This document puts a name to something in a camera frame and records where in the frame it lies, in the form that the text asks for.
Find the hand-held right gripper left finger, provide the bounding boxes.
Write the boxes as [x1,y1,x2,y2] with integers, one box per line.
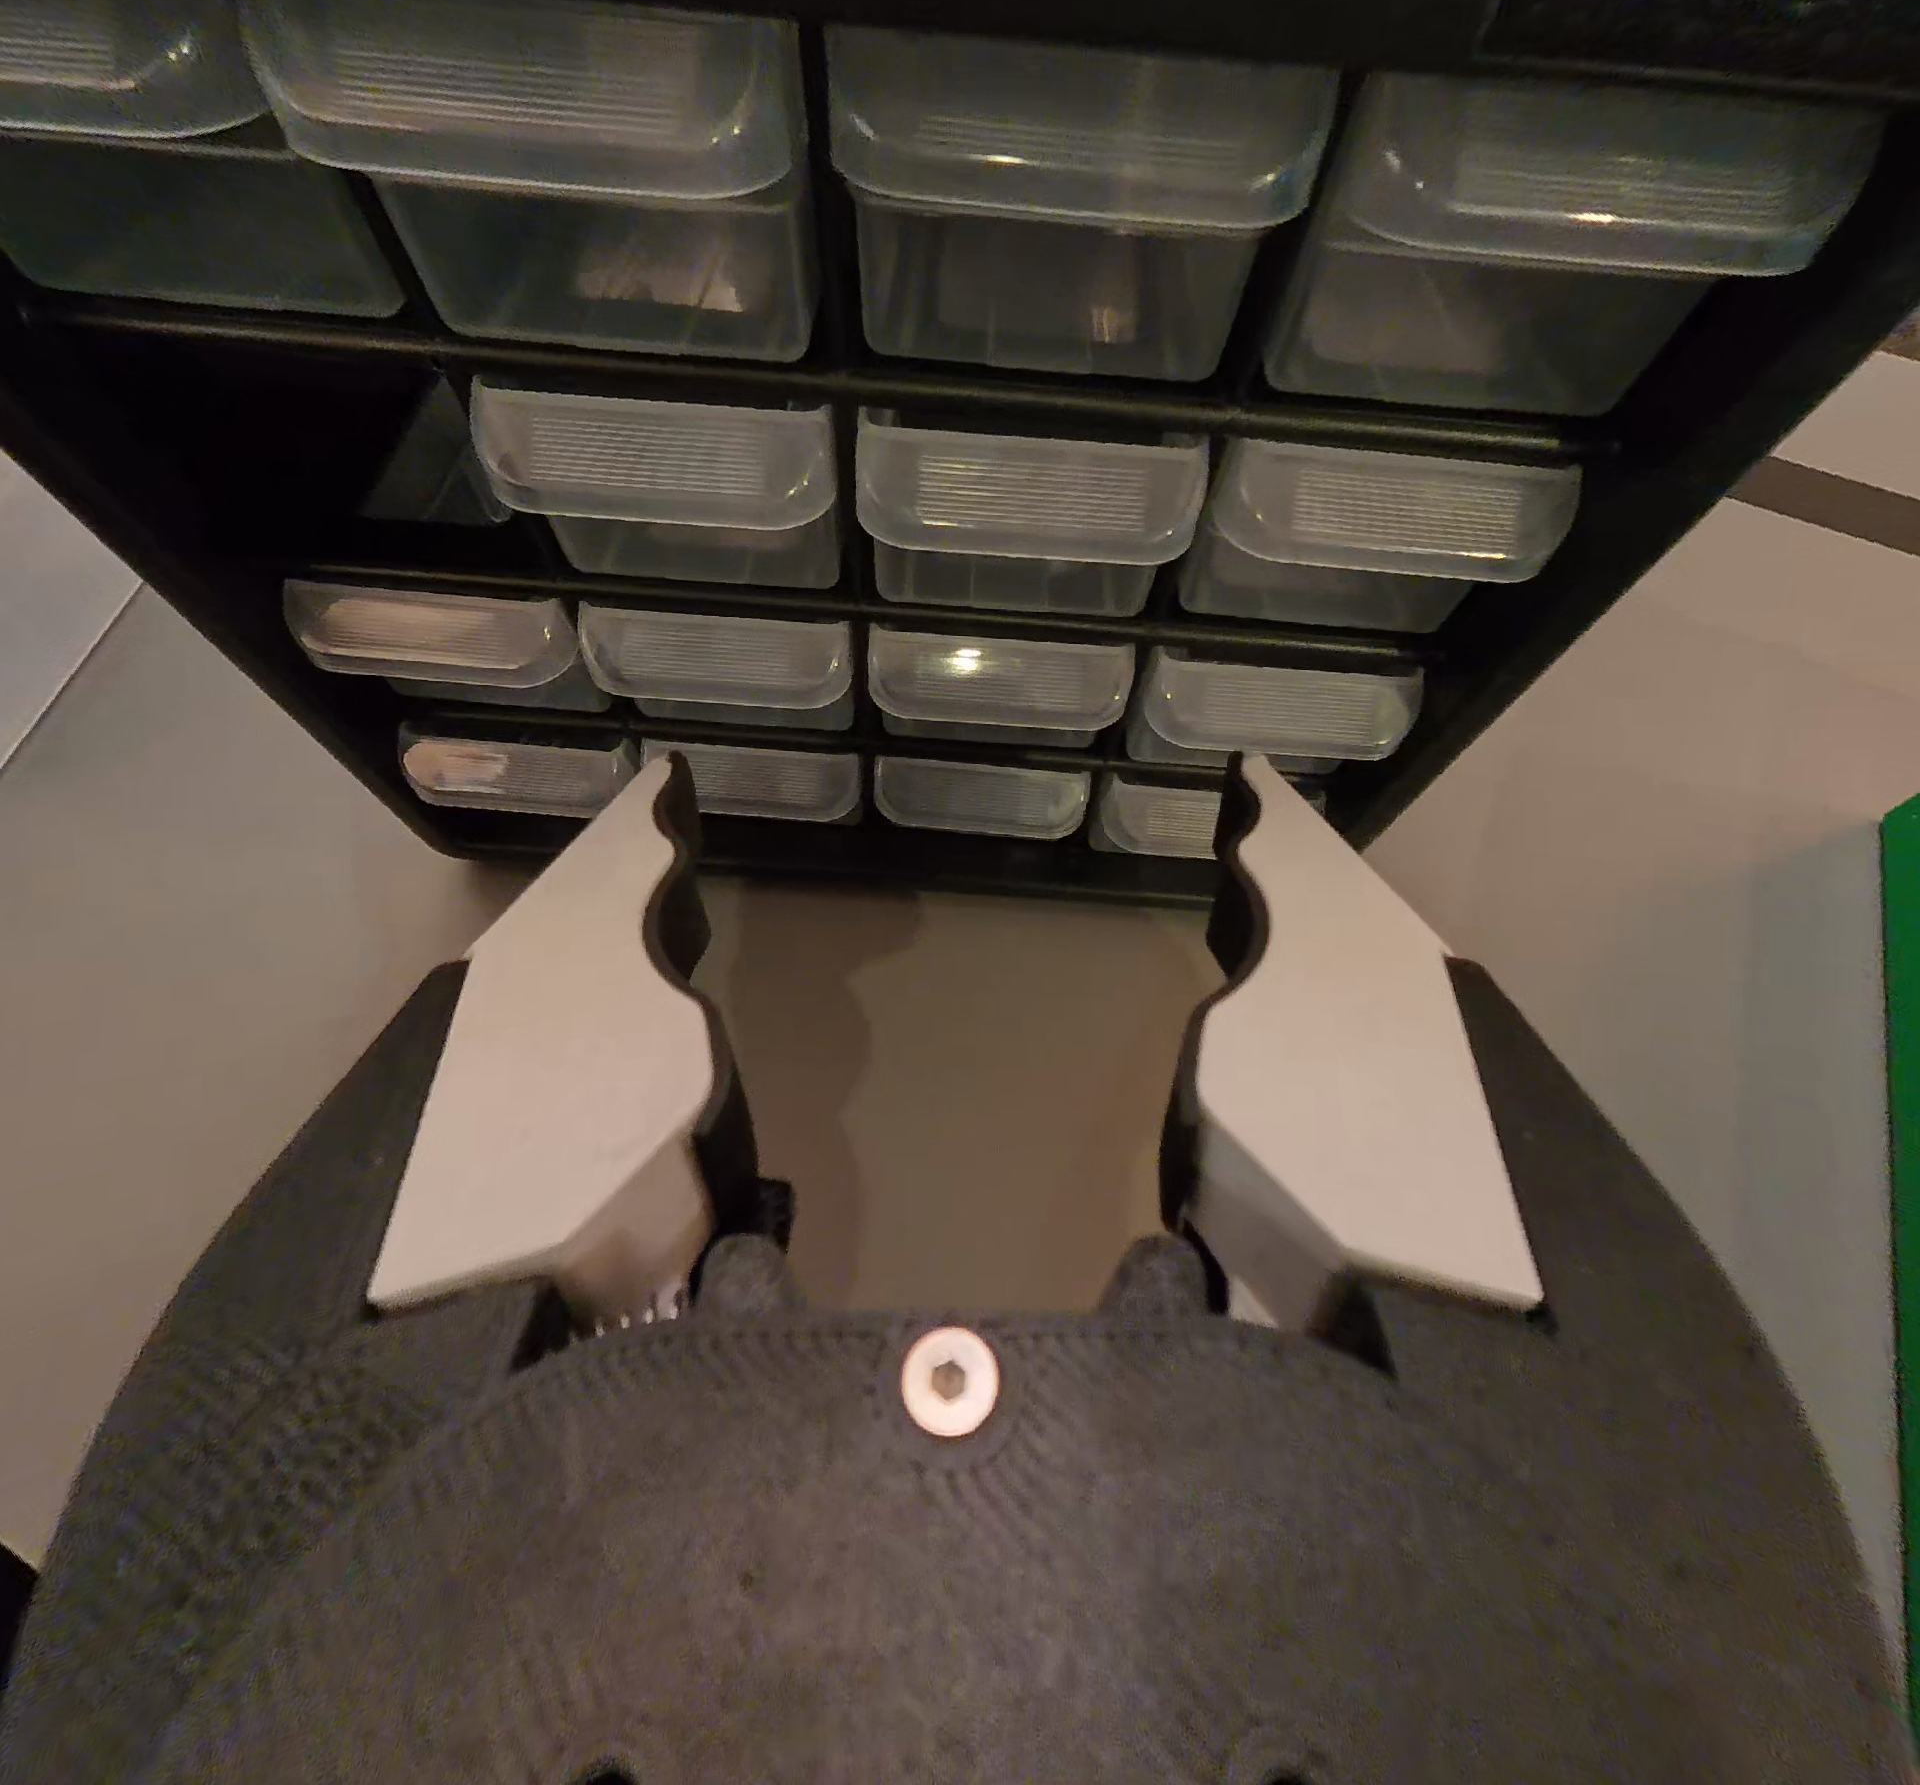
[369,750,766,1319]

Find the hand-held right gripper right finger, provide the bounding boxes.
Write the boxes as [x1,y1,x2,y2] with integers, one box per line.
[1162,750,1551,1335]

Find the green plastic bin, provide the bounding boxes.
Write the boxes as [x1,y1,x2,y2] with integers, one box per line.
[1880,791,1920,1785]

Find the rows of small clear drawers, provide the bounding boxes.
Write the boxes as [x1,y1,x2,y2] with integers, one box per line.
[0,0,1890,867]

